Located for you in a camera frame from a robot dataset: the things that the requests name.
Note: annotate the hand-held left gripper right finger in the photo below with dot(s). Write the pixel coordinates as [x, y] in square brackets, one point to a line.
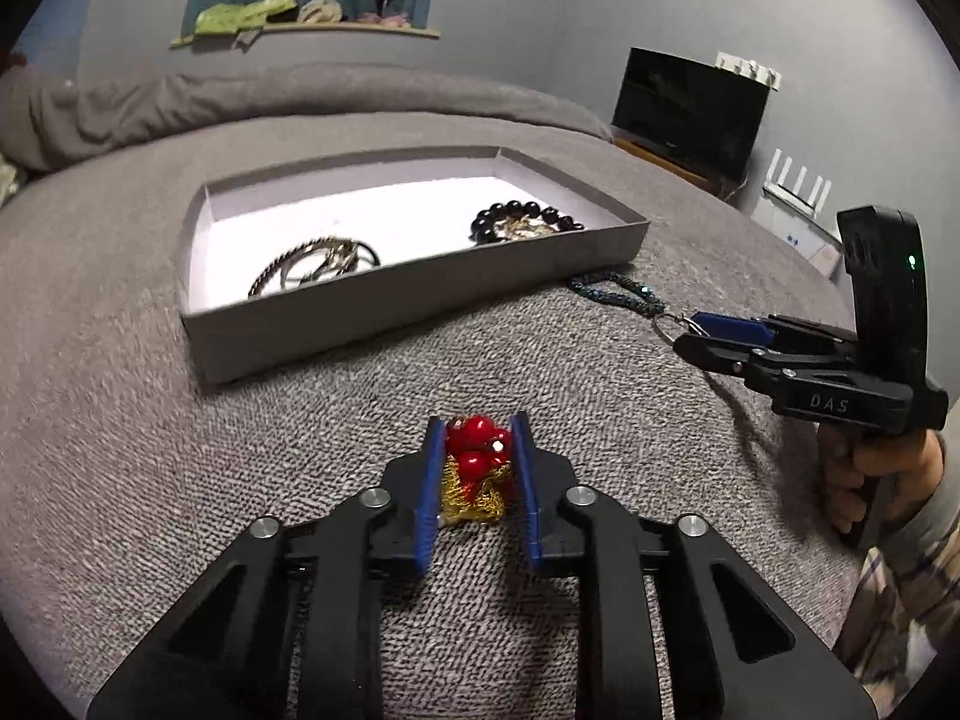
[529, 487]

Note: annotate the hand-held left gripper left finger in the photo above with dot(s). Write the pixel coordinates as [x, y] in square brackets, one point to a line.
[429, 480]

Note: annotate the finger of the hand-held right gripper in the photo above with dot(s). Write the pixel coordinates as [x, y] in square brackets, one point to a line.
[712, 356]
[727, 324]

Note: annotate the red bead gold mesh ornament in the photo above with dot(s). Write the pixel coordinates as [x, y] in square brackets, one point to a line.
[469, 435]

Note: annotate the silver bangle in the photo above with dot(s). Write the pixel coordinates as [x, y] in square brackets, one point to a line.
[654, 330]

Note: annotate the grey shallow cardboard box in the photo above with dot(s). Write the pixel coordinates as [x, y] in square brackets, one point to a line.
[375, 300]

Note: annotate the person's right forearm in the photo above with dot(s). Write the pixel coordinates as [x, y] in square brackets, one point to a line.
[915, 585]

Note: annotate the person's right hand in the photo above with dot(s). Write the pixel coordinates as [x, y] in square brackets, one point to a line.
[900, 465]

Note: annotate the white cabinet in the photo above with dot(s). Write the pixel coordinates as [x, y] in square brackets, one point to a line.
[802, 240]

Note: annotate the white router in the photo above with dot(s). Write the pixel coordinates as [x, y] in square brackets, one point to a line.
[795, 191]

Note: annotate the wooden television stand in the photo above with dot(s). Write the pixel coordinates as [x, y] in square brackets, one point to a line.
[660, 157]

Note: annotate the black television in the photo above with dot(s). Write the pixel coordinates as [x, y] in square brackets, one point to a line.
[686, 109]

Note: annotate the grey knit bedspread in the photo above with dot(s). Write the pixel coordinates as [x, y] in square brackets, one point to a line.
[150, 465]

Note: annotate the grey duvet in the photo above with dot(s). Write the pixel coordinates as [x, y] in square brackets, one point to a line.
[300, 90]

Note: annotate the window sill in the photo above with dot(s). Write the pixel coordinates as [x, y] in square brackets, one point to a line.
[337, 28]

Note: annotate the pink trinket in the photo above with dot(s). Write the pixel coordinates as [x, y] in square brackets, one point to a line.
[382, 17]

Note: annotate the beige bundle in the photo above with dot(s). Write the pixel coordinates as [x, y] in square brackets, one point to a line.
[321, 10]

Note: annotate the green cloth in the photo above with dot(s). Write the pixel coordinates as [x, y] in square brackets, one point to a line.
[232, 15]

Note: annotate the green pillow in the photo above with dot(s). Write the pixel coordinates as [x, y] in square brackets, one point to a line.
[9, 180]

